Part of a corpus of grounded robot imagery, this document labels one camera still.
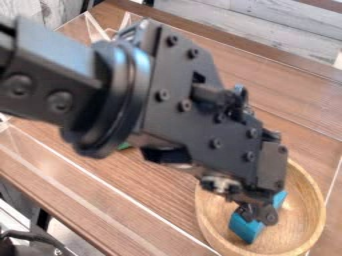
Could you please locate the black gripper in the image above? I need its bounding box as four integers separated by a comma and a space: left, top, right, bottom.
198, 174, 279, 226

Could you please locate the blue rectangular block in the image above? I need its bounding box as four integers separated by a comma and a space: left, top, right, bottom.
229, 190, 288, 244

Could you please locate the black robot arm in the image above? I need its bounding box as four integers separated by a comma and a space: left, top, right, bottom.
0, 15, 289, 226

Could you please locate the brown wooden bowl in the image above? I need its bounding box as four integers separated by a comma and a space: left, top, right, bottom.
196, 160, 327, 256

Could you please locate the green Expo marker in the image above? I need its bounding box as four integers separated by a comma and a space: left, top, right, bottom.
118, 142, 133, 150

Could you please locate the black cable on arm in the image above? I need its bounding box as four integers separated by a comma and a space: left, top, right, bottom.
232, 83, 252, 111

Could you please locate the clear acrylic enclosure wall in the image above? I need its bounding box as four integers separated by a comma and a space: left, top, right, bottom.
0, 10, 342, 256

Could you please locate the black metal table frame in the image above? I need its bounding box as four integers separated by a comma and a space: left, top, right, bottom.
30, 207, 78, 256

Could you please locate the black cable lower left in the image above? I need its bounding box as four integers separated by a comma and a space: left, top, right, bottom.
0, 226, 65, 256

